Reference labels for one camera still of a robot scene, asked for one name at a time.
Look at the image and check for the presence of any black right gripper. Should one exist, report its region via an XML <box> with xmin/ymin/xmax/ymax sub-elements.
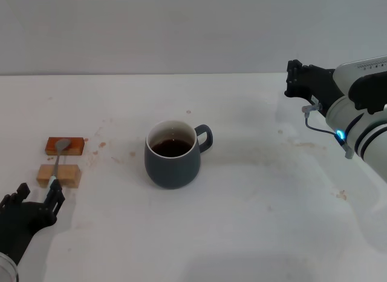
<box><xmin>284</xmin><ymin>60</ymin><xmax>344</xmax><ymax>111</ymax></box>

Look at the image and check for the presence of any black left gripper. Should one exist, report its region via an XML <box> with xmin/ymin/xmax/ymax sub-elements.
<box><xmin>0</xmin><ymin>179</ymin><xmax>67</xmax><ymax>266</ymax></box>

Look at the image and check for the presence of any grey ceramic cup with coffee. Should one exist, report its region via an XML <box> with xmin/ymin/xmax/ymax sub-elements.
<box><xmin>144</xmin><ymin>120</ymin><xmax>214</xmax><ymax>191</ymax></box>

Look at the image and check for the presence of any light notched wooden block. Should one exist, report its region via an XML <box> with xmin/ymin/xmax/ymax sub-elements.
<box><xmin>36</xmin><ymin>164</ymin><xmax>82</xmax><ymax>189</ymax></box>

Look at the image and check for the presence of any reddish brown wooden block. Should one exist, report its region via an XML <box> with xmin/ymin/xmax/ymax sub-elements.
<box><xmin>45</xmin><ymin>137</ymin><xmax>85</xmax><ymax>156</ymax></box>

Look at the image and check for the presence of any grey right arm cable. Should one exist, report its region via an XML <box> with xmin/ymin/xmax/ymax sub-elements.
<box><xmin>301</xmin><ymin>102</ymin><xmax>354</xmax><ymax>159</ymax></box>

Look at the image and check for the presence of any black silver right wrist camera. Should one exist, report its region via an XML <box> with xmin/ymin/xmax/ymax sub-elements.
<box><xmin>333</xmin><ymin>54</ymin><xmax>387</xmax><ymax>115</ymax></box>

